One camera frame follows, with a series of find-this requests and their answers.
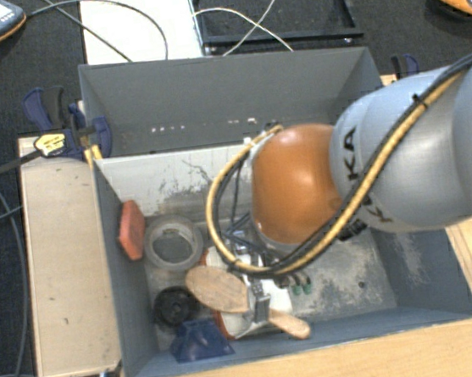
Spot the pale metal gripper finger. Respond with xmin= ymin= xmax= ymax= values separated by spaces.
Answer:
xmin=247 ymin=280 xmax=276 ymax=325

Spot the white box with red edge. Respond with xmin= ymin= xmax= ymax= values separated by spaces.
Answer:
xmin=202 ymin=238 xmax=298 ymax=343

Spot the blue plastic block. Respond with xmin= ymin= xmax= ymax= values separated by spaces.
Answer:
xmin=166 ymin=314 xmax=237 ymax=365

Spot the black round disc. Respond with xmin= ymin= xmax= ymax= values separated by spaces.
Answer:
xmin=149 ymin=282 xmax=203 ymax=331

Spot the grey tape roll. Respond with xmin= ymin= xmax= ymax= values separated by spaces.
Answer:
xmin=140 ymin=211 xmax=208 ymax=278

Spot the orange sponge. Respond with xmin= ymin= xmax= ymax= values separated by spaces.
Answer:
xmin=112 ymin=198 xmax=151 ymax=264

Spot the grey metal bin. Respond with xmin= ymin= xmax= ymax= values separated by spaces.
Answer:
xmin=76 ymin=19 xmax=472 ymax=377

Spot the pale wood flat board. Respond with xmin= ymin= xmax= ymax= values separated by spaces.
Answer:
xmin=8 ymin=127 xmax=125 ymax=377

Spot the black cylinder on white bracket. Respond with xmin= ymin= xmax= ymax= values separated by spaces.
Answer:
xmin=336 ymin=217 xmax=370 ymax=242

